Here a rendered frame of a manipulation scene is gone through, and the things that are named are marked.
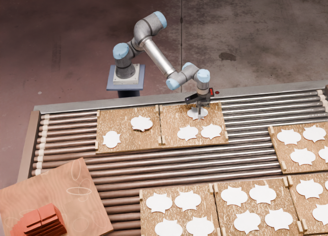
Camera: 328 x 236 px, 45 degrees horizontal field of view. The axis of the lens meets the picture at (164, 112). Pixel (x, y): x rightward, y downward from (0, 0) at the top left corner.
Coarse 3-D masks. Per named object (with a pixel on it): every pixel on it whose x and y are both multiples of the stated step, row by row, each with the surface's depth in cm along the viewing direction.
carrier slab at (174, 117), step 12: (168, 108) 268; (180, 108) 268; (204, 108) 267; (216, 108) 266; (168, 120) 261; (180, 120) 261; (192, 120) 260; (204, 120) 260; (216, 120) 259; (168, 132) 254; (168, 144) 248; (180, 144) 247; (192, 144) 247; (204, 144) 247; (216, 144) 247
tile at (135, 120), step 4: (140, 116) 261; (132, 120) 259; (136, 120) 258; (140, 120) 258; (144, 120) 258; (148, 120) 259; (132, 124) 256; (136, 124) 256; (140, 124) 256; (144, 124) 256; (148, 124) 256; (136, 128) 254; (140, 128) 254; (144, 128) 254; (148, 128) 254
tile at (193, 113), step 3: (192, 108) 266; (195, 108) 266; (189, 111) 264; (192, 111) 264; (195, 111) 264; (207, 111) 263; (189, 114) 262; (192, 114) 262; (195, 114) 262; (207, 114) 263; (189, 117) 262; (192, 117) 261; (195, 117) 260; (201, 117) 260
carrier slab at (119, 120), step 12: (132, 108) 270; (144, 108) 269; (108, 120) 264; (120, 120) 263; (156, 120) 262; (120, 132) 256; (132, 132) 256; (144, 132) 255; (156, 132) 255; (120, 144) 250; (132, 144) 249; (144, 144) 249; (156, 144) 248
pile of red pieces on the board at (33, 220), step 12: (48, 204) 192; (24, 216) 188; (36, 216) 187; (48, 216) 187; (60, 216) 198; (12, 228) 196; (24, 228) 185; (36, 228) 186; (48, 228) 192; (60, 228) 195
